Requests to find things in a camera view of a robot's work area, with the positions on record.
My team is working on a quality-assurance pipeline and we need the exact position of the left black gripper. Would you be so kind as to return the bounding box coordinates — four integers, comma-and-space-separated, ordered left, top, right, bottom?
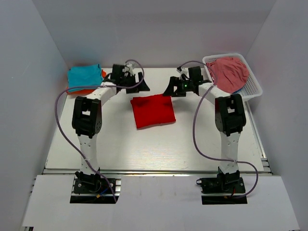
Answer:
121, 72, 150, 94

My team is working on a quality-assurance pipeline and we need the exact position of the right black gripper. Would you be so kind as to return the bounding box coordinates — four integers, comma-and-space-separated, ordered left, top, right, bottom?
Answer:
163, 76, 194, 97

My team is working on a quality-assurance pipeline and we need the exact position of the red t-shirt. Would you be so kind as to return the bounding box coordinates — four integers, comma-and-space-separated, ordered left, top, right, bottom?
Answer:
130, 94, 176, 129

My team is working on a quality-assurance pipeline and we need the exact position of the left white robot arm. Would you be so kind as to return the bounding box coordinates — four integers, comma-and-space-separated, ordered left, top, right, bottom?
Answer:
72, 59, 150, 192

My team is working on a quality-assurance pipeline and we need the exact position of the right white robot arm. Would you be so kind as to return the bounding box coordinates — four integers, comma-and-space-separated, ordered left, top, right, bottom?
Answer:
163, 66, 246, 192

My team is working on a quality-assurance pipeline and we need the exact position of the folded orange t-shirt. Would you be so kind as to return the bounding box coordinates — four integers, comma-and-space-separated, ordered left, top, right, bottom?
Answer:
66, 69, 107, 95

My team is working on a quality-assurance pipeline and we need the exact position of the folded teal t-shirt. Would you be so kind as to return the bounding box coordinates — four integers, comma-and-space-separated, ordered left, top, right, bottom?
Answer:
67, 64, 103, 88

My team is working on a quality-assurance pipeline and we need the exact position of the pink t-shirt in basket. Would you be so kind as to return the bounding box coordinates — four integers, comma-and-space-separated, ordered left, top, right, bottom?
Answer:
206, 56, 250, 94

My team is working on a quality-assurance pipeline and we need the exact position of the white plastic basket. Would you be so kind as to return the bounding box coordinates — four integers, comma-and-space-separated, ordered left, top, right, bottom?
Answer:
202, 53, 263, 101

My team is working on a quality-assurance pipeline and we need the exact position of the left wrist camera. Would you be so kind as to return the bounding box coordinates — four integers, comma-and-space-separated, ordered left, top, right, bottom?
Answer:
124, 62, 135, 75

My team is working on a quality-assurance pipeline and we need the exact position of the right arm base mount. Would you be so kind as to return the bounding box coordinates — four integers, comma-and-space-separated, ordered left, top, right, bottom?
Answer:
196, 170, 247, 205

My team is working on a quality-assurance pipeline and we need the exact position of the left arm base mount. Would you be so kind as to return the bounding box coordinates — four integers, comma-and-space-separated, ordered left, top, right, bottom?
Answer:
70, 171, 121, 204

